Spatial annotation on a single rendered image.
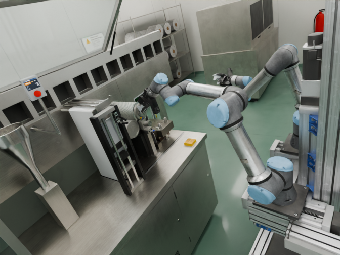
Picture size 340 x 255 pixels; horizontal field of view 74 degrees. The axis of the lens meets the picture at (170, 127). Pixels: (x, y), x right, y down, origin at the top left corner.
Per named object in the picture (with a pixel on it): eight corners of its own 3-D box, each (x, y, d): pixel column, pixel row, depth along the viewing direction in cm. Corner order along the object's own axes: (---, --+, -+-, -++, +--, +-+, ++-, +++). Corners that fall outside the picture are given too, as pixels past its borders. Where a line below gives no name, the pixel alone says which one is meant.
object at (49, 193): (65, 235, 123) (4, 151, 96) (52, 226, 131) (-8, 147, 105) (85, 215, 132) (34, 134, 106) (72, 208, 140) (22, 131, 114)
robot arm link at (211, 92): (258, 82, 104) (184, 74, 139) (244, 92, 98) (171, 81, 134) (258, 105, 109) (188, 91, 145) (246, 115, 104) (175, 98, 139)
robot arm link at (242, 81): (247, 89, 163) (246, 78, 160) (235, 88, 172) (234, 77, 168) (254, 85, 167) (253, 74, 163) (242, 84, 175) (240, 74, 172)
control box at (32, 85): (33, 101, 101) (20, 81, 97) (30, 100, 106) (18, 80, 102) (48, 95, 105) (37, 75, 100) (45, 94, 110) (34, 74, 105)
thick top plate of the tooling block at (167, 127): (163, 137, 175) (161, 130, 172) (127, 132, 198) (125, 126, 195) (174, 126, 185) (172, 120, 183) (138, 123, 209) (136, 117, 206)
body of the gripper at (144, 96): (143, 96, 151) (150, 85, 142) (152, 105, 150) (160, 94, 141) (135, 101, 145) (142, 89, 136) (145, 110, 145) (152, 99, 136)
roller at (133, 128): (130, 141, 151) (124, 126, 146) (106, 137, 166) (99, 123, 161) (141, 132, 159) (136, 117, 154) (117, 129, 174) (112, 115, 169)
